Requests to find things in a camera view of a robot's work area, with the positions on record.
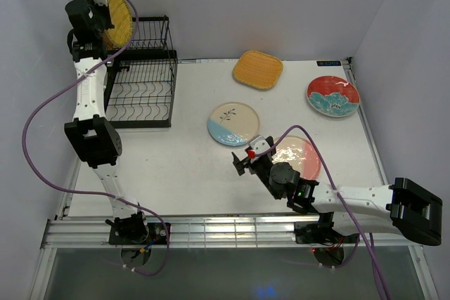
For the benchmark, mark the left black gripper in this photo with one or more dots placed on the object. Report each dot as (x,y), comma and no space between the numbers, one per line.
(103,8)

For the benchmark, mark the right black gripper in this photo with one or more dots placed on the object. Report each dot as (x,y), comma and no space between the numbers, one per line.
(241,165)

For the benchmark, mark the round yellow green woven plate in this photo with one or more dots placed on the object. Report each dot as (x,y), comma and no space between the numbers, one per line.
(121,18)

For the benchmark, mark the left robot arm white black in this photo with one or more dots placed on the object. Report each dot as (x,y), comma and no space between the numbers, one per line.
(91,135)

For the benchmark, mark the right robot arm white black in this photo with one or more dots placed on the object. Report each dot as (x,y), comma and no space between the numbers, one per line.
(402,208)

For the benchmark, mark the cream blue plate with sprig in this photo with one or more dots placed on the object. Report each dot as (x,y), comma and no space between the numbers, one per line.
(233,124)

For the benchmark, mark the cream pink plate with sprig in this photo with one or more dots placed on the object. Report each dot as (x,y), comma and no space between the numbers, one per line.
(300,154)

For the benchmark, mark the square orange woven plate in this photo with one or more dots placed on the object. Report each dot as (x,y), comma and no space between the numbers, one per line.
(258,70)

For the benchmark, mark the red plate blue flower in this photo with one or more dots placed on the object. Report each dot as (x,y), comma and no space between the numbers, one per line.
(333,96)

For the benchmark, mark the blue label sticker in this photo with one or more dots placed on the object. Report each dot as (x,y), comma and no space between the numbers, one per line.
(328,63)

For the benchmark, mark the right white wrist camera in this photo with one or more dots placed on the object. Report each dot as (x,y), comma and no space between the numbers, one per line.
(260,146)

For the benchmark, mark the aluminium front rail frame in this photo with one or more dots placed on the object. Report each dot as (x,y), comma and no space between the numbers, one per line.
(185,232)

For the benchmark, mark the black wire dish rack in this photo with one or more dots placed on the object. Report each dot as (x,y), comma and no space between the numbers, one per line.
(141,82)

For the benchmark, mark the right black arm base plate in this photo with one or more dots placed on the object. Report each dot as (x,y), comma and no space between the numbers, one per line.
(311,233)

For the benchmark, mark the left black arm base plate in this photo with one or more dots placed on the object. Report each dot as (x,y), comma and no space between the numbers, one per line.
(140,235)

